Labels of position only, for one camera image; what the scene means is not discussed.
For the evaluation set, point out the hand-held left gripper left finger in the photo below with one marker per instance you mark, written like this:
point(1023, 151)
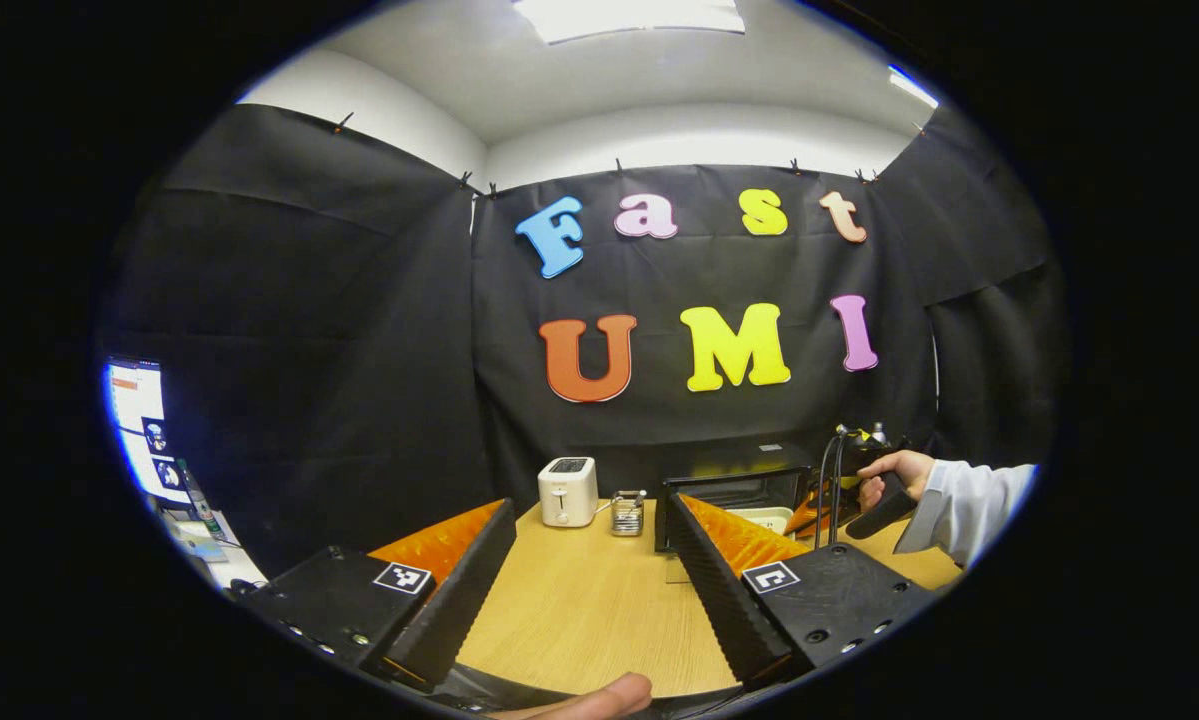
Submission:
point(464, 590)

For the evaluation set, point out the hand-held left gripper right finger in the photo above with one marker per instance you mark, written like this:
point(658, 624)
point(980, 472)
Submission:
point(724, 590)

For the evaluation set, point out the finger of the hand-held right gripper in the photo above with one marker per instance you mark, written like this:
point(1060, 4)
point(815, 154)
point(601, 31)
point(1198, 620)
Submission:
point(807, 512)

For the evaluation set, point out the black electric oven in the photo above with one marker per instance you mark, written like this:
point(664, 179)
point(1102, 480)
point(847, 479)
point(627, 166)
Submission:
point(734, 462)

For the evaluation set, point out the small glass jar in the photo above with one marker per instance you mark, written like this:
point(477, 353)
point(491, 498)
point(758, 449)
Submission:
point(627, 514)

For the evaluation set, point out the white toaster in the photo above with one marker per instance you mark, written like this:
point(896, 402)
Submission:
point(568, 492)

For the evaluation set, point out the white side desk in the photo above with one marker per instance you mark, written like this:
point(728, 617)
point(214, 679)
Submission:
point(224, 565)

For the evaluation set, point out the black backdrop cloth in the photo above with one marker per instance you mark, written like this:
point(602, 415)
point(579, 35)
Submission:
point(359, 330)

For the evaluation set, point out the green plastic bottle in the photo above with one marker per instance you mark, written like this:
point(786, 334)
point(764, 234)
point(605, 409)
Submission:
point(199, 498)

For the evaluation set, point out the computer monitor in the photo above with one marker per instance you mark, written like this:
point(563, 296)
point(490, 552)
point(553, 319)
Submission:
point(144, 425)

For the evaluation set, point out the small ceiling light panel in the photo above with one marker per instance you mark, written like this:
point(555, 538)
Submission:
point(911, 86)

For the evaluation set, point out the large ceiling light panel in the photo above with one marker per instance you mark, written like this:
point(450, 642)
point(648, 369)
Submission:
point(629, 18)

